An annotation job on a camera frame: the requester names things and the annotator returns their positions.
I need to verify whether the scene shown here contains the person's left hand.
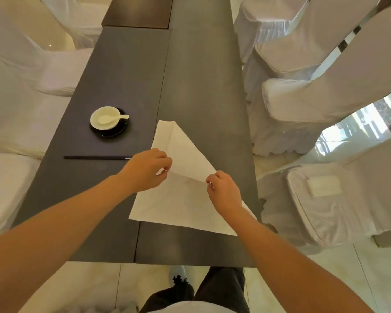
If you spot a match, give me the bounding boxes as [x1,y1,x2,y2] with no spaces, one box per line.
[117,148,173,193]

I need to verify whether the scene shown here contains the person's right hand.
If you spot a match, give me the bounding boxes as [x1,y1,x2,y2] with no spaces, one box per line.
[205,170,245,221]

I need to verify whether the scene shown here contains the large white cloth napkin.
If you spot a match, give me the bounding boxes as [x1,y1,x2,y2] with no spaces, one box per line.
[128,120,258,236]

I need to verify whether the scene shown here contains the person's left forearm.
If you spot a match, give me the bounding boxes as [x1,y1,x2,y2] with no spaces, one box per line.
[0,174,139,313]

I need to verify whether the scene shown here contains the person's right forearm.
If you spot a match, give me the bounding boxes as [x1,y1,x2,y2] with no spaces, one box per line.
[220,205,376,313]

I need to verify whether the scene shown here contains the black saucer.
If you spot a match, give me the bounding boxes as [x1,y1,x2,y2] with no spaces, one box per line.
[89,107,130,138]

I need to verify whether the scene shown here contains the black chopsticks pair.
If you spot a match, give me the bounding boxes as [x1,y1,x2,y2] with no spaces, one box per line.
[63,155,133,160]

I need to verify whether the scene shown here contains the white ceramic spoon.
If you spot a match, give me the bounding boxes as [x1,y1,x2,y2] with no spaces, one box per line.
[98,114,130,124]

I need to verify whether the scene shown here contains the white ceramic bowl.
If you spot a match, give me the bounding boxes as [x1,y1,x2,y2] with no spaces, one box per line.
[90,106,121,131]

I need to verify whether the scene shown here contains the person's grey shoe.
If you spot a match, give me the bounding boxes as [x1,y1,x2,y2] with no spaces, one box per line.
[167,265,192,290]

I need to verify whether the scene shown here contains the person's black trousers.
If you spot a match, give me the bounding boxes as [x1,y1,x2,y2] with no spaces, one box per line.
[139,266,250,313]

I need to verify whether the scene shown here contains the small folded white napkin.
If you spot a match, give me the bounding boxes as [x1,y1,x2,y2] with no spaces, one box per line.
[306,175,343,197]

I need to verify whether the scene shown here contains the person's white shirt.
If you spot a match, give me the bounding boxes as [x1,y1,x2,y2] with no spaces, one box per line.
[143,301,242,313]

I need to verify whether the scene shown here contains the white covered chair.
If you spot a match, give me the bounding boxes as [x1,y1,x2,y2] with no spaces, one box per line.
[248,6,391,157]
[38,0,115,50]
[234,0,313,64]
[0,49,73,160]
[0,0,95,97]
[0,150,42,240]
[257,133,391,255]
[244,0,391,103]

